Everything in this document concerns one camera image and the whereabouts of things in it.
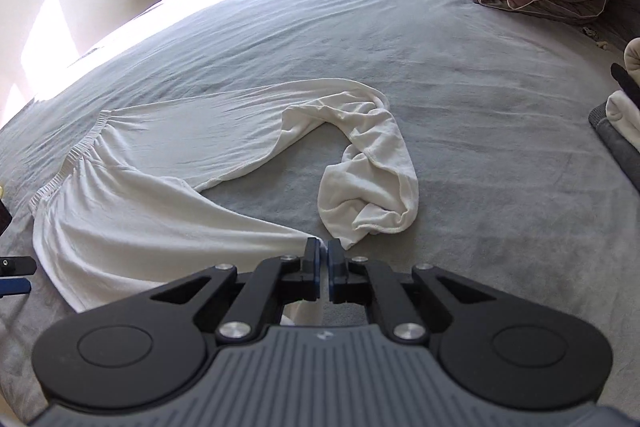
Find cream folded garment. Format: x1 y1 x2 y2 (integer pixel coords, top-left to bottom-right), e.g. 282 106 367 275
604 90 640 149

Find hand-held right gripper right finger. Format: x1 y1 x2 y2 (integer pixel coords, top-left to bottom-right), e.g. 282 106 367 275
327 238 501 342

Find black garment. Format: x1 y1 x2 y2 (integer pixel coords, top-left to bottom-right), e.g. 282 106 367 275
610 63 640 109

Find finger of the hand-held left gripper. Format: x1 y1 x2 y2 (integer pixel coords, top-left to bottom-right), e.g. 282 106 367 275
0 256 38 279
0 277 32 298

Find white pants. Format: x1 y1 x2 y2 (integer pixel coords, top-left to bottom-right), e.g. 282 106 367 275
29 77 421 327

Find grey bed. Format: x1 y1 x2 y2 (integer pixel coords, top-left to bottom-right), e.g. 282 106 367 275
0 0 640 427

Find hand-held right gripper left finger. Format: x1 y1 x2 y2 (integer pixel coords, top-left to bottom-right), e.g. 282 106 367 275
145 238 322 342

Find grey folded garment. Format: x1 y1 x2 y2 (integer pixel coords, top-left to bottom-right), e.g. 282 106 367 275
588 103 640 191

